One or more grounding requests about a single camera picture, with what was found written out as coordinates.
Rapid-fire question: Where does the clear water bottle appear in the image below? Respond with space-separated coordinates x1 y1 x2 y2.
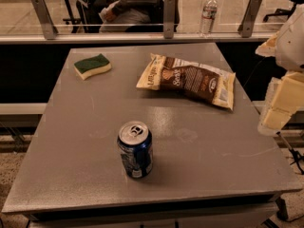
199 0 218 36

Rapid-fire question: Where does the blue pepsi can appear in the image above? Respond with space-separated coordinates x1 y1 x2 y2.
117 121 153 179

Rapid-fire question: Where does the brown chip bag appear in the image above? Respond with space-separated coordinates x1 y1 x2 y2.
136 53 236 110

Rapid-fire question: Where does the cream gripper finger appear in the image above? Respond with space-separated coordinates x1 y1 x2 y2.
256 32 278 57
257 71 304 136

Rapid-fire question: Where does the right metal glass bracket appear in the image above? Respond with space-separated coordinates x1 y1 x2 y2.
237 0 262 38

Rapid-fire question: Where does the middle metal glass bracket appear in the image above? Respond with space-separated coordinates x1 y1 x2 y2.
163 0 175 39

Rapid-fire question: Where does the left metal glass bracket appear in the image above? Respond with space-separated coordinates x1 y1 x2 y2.
30 0 58 40

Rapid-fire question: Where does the seated person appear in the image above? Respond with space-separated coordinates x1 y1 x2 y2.
99 0 158 32

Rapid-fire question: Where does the green yellow sponge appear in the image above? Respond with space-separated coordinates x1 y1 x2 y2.
74 54 112 80

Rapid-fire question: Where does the metal glass bracket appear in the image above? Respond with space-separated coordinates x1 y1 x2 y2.
163 0 175 39
237 0 262 38
30 0 58 40

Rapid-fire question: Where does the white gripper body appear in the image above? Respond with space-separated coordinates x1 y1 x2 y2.
275 5 304 72

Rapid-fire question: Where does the black tripod stand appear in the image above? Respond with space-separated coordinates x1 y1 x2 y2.
276 132 304 175

